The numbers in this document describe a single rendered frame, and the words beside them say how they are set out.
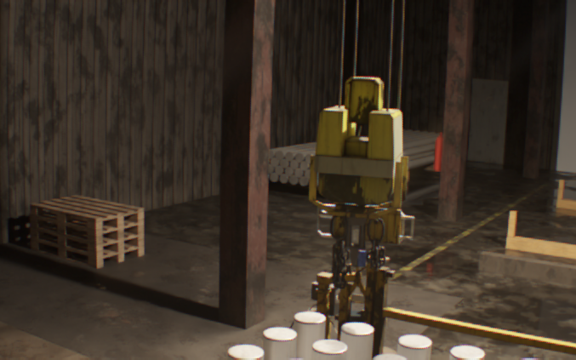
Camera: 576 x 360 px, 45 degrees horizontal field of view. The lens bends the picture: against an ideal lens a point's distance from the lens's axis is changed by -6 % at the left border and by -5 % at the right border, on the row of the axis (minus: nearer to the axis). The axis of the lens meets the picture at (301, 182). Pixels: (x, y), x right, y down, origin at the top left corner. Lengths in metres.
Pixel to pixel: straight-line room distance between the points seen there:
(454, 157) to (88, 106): 5.46
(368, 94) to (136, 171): 7.91
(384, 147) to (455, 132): 7.97
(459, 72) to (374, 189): 7.90
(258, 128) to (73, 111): 4.35
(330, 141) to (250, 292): 3.33
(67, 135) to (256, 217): 4.32
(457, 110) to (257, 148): 5.49
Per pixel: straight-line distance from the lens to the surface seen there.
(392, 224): 3.63
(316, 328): 3.81
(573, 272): 8.65
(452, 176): 11.39
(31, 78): 9.65
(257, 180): 6.35
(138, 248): 8.85
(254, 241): 6.45
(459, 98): 11.26
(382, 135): 3.35
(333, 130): 3.39
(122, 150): 10.87
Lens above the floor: 2.38
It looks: 10 degrees down
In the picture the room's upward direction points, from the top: 2 degrees clockwise
